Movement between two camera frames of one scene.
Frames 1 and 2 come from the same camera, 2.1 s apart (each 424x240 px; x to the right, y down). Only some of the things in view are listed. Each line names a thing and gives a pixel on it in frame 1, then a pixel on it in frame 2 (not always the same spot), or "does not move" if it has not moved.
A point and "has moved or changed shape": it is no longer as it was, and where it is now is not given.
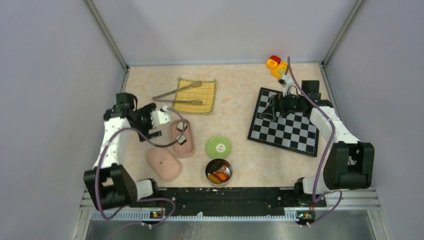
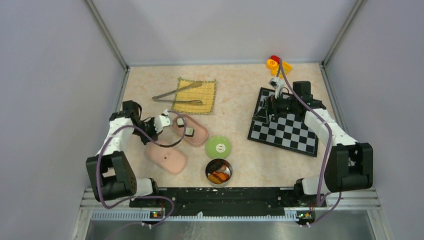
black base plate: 226,201 does not move
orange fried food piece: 213,179 does not move
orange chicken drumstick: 222,176 does not move
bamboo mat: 205,93 does not move
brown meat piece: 222,168 does not move
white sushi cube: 179,126 has moved or changed shape
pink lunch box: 187,149 -> 201,136
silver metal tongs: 195,84 does not move
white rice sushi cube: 181,140 -> 189,131
